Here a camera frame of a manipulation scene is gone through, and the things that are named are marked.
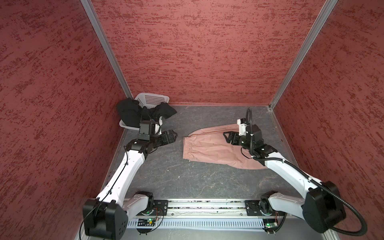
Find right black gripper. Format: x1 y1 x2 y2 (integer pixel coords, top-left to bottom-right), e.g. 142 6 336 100
223 131 254 151

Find pink shorts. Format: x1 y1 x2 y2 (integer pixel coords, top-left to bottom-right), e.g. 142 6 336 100
183 124 266 170

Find black shorts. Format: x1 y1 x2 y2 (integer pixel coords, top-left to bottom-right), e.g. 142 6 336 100
116 99 177 128

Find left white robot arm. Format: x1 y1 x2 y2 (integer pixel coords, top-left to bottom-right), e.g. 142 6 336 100
79 130 178 240

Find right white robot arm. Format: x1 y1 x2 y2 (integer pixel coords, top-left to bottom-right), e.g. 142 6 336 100
223 125 347 233

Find white plastic laundry basket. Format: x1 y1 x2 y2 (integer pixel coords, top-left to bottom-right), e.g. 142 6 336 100
119 93 170 131

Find right circuit board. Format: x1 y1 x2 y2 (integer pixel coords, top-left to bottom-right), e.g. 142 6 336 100
263 219 279 232

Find circuit board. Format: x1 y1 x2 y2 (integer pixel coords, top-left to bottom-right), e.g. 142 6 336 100
137 219 157 228
263 219 279 232

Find left circuit board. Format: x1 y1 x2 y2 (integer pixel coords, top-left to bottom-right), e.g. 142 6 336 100
137 219 157 228

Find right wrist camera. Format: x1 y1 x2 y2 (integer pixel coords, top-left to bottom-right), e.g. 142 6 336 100
237 118 248 136

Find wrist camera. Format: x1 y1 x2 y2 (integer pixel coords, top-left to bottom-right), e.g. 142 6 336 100
237 118 248 136
138 120 161 141

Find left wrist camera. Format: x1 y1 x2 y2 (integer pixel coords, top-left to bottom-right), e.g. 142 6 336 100
138 120 161 141

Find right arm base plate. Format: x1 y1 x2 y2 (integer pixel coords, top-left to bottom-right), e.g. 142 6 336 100
245 200 285 217

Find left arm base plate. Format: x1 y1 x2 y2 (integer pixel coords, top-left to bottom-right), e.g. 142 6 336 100
138 200 169 217

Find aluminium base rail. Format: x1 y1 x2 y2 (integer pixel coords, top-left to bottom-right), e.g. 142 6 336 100
125 197 328 218

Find white slotted cable duct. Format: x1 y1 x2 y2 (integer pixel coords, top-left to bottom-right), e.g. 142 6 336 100
127 218 265 229

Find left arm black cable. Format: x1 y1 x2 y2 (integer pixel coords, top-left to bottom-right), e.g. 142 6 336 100
78 107 163 240

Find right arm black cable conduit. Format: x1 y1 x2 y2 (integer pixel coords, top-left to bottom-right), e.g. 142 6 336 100
245 107 368 237

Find right aluminium corner post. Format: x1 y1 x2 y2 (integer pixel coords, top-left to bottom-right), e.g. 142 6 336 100
269 0 338 112

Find aluminium corner post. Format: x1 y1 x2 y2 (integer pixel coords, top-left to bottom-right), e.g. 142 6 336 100
81 0 133 98
269 0 338 112

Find left aluminium corner post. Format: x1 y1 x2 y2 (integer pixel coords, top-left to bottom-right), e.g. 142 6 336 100
81 0 133 98

